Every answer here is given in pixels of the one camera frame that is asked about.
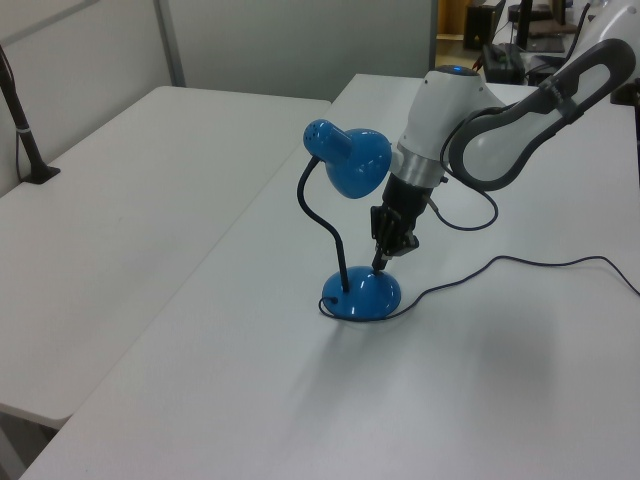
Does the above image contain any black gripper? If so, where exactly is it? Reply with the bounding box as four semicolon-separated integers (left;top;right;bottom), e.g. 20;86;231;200
368;172;442;274

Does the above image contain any blue gooseneck desk lamp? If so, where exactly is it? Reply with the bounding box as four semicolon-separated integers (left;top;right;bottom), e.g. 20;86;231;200
298;118;403;322

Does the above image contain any black device with green light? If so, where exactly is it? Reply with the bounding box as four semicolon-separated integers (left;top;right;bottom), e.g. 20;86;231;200
481;41;527;85

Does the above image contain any dark upright panel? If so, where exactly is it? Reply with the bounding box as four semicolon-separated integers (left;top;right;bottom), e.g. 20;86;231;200
463;3;503;51

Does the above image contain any black box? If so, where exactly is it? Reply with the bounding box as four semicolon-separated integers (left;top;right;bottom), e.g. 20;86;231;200
524;53;569;85

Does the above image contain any dark flat slab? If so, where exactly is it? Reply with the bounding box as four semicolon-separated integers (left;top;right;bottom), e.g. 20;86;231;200
526;19;567;54

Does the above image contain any black monitor stand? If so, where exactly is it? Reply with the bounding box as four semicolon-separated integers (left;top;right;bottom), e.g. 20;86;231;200
516;0;535;50

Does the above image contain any thin black robot wrist cable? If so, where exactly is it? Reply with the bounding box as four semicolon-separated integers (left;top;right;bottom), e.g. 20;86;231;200
423;192;500;232

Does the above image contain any black lamp power cable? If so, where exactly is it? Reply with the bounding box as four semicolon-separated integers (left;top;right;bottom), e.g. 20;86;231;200
317;255;640;322

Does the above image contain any grey metal partition post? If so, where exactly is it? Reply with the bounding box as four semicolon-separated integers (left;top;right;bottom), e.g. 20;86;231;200
426;0;442;76

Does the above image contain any black clamped camera pole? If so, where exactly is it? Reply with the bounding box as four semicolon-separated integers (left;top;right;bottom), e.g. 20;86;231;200
0;43;62;187

